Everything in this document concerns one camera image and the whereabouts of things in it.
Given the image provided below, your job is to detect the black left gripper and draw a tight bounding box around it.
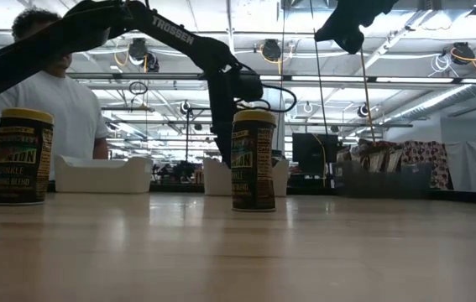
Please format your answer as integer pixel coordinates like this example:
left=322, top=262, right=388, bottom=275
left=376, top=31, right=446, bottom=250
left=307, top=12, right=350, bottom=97
left=208, top=70, right=238, bottom=167

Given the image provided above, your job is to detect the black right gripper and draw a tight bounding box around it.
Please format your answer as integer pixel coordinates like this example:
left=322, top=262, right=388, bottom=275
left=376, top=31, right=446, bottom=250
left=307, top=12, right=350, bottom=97
left=313, top=0, right=400, bottom=55

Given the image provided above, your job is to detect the yellow-lid spice jar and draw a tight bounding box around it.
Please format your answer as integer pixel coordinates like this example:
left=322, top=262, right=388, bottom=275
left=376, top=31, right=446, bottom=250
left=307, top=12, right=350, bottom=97
left=230, top=109, right=278, bottom=213
left=0, top=107, right=55, bottom=206

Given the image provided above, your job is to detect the brown spice packet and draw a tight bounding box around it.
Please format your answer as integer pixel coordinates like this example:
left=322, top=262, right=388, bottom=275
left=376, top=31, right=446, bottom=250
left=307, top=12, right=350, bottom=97
left=387, top=144, right=405, bottom=174
left=372, top=142, right=392, bottom=174
left=336, top=144, right=358, bottom=174
left=355, top=139, right=376, bottom=174

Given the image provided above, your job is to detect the white plastic bin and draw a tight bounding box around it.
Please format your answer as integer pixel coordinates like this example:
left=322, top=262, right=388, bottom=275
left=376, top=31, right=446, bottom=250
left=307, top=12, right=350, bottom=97
left=54, top=154, right=154, bottom=195
left=202, top=157, right=290, bottom=197

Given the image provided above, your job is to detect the black metal stand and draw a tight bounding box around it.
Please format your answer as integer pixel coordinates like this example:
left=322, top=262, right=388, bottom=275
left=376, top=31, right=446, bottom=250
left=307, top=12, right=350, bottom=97
left=180, top=105, right=212, bottom=164

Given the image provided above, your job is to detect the long ceiling light bar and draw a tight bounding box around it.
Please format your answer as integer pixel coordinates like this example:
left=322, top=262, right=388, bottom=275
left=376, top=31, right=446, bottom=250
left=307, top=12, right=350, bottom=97
left=67, top=71, right=476, bottom=85

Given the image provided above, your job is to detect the black background equipment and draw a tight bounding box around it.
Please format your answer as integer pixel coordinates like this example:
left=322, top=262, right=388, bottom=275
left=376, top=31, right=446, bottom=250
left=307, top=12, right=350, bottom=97
left=153, top=160, right=204, bottom=185

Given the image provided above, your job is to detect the white building column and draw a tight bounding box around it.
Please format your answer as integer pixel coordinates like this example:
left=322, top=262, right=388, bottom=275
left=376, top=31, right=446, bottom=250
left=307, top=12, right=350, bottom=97
left=258, top=86, right=286, bottom=159

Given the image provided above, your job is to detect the black background monitor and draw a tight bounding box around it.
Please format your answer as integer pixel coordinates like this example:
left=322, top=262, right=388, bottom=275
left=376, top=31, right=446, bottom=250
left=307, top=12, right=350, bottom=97
left=291, top=133, right=343, bottom=175

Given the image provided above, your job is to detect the red patterned fabric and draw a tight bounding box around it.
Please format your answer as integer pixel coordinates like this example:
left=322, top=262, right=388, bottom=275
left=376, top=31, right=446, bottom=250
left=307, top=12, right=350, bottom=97
left=403, top=140, right=452, bottom=190

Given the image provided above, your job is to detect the grey translucent plastic bin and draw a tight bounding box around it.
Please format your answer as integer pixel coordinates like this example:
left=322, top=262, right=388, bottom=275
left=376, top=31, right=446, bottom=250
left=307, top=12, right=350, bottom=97
left=332, top=161, right=434, bottom=199

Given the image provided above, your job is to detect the person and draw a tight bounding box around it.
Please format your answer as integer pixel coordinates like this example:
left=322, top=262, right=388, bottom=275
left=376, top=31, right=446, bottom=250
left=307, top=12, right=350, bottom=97
left=0, top=7, right=111, bottom=181

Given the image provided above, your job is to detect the white draped sheet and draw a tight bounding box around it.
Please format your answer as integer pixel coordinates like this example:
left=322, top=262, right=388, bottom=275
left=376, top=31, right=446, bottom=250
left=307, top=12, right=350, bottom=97
left=445, top=141, right=476, bottom=193

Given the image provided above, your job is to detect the yellow hanging cable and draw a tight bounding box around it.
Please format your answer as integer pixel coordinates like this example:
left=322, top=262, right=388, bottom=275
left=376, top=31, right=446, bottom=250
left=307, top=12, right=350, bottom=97
left=360, top=50, right=378, bottom=144

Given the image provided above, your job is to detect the black hanging cable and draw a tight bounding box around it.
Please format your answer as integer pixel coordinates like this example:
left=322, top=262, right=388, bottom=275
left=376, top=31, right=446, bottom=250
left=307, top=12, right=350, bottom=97
left=314, top=40, right=330, bottom=136

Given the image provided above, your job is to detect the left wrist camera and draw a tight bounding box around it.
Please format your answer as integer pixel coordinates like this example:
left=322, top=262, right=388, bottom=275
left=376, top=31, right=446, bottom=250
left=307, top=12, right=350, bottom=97
left=231, top=69, right=264, bottom=102

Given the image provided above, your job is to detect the black aluminium table frame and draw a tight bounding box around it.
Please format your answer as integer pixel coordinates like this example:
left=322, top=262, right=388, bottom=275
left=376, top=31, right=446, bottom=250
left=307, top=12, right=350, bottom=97
left=44, top=180, right=476, bottom=207

